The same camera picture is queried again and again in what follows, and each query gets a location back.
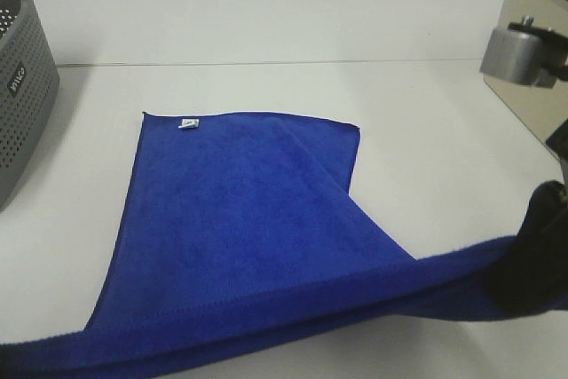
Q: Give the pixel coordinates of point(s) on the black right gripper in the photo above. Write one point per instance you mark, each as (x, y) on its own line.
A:
(557, 55)

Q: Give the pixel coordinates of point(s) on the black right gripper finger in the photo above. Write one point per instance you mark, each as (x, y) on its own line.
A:
(531, 276)

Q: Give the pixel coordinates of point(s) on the blue microfibre towel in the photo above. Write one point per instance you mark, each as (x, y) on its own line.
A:
(238, 235)

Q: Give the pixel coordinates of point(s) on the white towel label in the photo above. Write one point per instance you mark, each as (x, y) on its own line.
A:
(189, 123)

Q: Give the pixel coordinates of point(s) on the beige fabric storage box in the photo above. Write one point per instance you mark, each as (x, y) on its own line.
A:
(547, 14)

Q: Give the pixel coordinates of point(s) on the grey perforated plastic basket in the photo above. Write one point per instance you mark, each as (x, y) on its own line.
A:
(29, 87)

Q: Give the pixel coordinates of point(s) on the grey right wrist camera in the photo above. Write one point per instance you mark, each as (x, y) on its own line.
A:
(516, 54)

